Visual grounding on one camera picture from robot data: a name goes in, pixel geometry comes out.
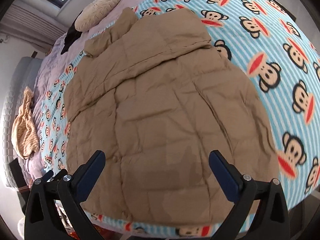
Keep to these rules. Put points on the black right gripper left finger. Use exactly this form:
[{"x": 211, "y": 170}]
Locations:
[{"x": 42, "y": 220}]

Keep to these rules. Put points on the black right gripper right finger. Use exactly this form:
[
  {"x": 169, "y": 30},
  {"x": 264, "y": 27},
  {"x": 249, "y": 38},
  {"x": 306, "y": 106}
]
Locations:
[{"x": 271, "y": 220}]

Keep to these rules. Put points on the tan puffer jacket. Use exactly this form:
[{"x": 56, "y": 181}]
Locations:
[{"x": 156, "y": 97}]

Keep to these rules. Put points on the beige striped knit garment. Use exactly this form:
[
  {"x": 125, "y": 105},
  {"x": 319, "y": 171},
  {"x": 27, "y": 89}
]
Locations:
[{"x": 24, "y": 136}]

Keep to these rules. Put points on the grey padded headboard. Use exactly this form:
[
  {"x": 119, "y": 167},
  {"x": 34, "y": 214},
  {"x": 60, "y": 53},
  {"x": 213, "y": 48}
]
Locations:
[{"x": 24, "y": 75}]

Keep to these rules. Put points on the black garment on bed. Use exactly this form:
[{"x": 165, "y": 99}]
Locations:
[{"x": 70, "y": 38}]

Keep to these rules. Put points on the mauve curtain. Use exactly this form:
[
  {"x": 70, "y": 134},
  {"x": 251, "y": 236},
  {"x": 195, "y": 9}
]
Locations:
[{"x": 28, "y": 24}]

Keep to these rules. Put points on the beige knitted pillow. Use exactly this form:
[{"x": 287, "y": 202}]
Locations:
[{"x": 93, "y": 13}]

